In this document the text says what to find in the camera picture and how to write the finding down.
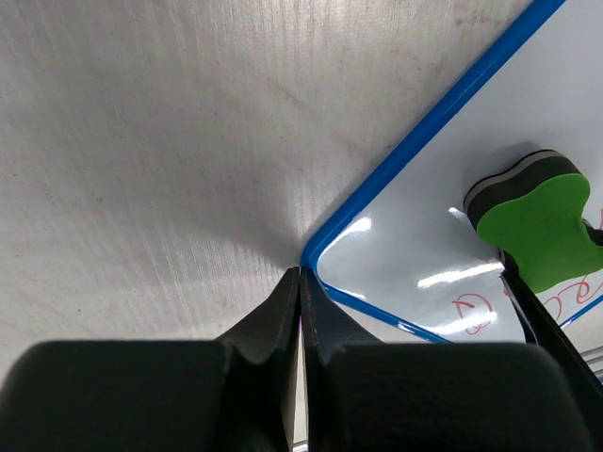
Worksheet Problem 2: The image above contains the green bone-shaped eraser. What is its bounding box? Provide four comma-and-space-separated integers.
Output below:
464, 150, 602, 293

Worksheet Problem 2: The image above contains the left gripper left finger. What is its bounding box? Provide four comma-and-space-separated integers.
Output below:
1, 267, 301, 451

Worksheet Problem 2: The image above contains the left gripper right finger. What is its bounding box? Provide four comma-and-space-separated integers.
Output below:
300, 268, 594, 451

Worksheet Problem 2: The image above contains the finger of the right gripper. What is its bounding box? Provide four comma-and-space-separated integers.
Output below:
499, 251, 603, 392

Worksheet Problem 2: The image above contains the blue framed whiteboard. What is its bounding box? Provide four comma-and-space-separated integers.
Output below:
301, 1, 602, 343

